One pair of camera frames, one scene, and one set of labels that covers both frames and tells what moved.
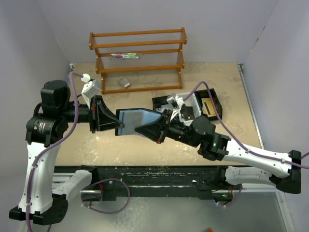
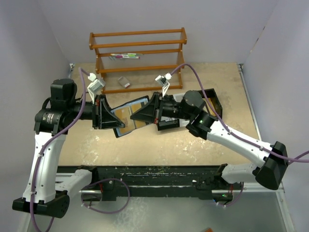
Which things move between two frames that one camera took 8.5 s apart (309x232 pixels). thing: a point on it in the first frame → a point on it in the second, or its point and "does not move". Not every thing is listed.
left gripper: [98, 110] does not move
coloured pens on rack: [127, 55] does not move
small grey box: [124, 81] does not move
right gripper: [152, 130] → [148, 112]
